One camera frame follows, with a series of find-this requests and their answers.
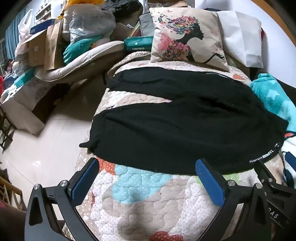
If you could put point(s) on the yellow bag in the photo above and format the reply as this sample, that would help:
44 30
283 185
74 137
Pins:
72 2

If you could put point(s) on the blue flat box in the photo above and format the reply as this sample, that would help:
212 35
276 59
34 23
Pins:
42 26

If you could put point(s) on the grey fabric bag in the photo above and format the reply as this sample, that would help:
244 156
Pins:
146 25

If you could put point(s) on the floral woman print cushion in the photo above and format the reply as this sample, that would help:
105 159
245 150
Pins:
187 34

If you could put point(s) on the white pillow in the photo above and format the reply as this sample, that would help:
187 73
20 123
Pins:
242 37

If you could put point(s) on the beige padded recliner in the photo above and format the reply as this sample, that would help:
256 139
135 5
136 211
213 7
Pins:
81 61

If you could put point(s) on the black pants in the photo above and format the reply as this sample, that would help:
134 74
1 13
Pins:
205 115

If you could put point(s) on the wooden chair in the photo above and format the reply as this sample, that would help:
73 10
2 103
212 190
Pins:
12 195

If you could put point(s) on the white plastic bag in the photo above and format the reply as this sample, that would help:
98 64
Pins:
24 33

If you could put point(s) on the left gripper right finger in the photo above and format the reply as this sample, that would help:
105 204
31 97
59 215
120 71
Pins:
254 222

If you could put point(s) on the black jacket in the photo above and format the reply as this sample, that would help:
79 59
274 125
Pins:
122 8

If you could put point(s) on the white bookshelf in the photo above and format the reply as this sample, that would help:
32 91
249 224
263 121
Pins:
43 14

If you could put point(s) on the teal tissue pack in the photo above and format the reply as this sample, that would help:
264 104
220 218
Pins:
138 43

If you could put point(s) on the grey plastic bag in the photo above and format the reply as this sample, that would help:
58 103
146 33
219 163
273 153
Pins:
91 22

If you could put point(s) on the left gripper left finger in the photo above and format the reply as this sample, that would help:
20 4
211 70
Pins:
41 222

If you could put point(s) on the teal plush glove toy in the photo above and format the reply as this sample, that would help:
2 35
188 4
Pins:
78 48

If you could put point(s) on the heart pattern quilt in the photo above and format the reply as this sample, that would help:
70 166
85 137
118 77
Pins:
126 203

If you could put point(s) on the cloth covered table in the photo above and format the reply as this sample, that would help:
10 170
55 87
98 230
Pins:
29 106

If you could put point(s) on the black folding chair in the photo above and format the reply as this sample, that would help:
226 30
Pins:
7 128

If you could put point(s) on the turquoise star blanket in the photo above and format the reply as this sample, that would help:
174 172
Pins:
275 100

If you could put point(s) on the blue curtain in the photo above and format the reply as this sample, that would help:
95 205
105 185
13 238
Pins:
12 34

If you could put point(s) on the brown paper bag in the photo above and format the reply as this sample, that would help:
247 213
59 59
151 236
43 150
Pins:
54 46

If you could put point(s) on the brown cardboard box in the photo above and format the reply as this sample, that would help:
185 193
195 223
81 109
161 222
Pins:
36 48

